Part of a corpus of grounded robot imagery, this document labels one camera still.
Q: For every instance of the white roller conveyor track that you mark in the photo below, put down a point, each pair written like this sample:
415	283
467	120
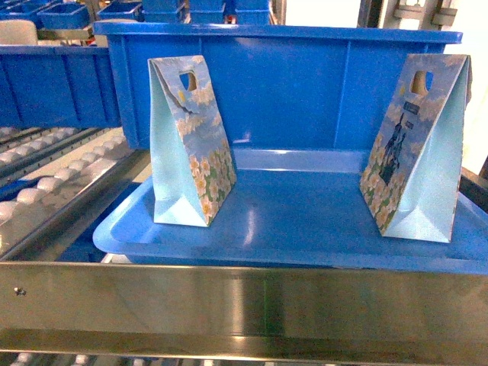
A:
90	166

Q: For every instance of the large blue crate behind tray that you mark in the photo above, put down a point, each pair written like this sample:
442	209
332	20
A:
277	87

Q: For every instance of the blue crate on left lane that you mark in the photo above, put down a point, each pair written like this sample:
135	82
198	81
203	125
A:
46	87

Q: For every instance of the flower gift bag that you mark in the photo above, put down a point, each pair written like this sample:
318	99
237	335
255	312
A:
192	165
412	178

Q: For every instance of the steel front shelf rail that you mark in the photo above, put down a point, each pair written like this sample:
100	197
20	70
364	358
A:
266	314

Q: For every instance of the blue plastic tray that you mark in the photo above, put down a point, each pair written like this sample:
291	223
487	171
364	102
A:
295	209

